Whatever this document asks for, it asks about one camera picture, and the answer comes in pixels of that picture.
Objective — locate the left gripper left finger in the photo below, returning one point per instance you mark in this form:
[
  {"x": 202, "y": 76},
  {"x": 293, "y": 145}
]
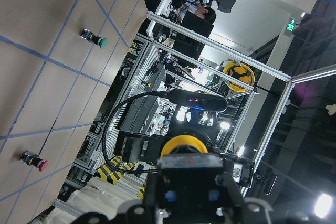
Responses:
[{"x": 152, "y": 193}]

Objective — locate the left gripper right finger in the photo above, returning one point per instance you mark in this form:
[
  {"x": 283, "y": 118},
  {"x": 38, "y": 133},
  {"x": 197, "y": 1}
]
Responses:
[{"x": 229, "y": 192}]

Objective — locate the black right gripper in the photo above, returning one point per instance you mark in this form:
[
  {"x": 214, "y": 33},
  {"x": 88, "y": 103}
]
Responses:
[{"x": 196, "y": 131}]

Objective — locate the red push button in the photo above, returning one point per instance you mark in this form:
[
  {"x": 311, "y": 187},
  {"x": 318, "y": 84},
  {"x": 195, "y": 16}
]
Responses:
[{"x": 30, "y": 158}]

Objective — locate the green push button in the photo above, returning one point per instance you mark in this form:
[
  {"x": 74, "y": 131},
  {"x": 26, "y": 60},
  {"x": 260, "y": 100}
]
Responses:
[{"x": 92, "y": 38}]

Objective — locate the yellow hard hat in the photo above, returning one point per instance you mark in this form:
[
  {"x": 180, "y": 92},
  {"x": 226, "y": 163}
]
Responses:
[{"x": 239, "y": 71}]

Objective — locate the seated person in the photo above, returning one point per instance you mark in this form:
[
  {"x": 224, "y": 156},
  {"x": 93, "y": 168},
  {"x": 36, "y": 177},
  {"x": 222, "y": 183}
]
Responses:
[{"x": 196, "y": 7}]

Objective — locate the green exit sign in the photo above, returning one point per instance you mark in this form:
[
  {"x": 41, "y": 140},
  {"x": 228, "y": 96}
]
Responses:
[{"x": 290, "y": 27}]

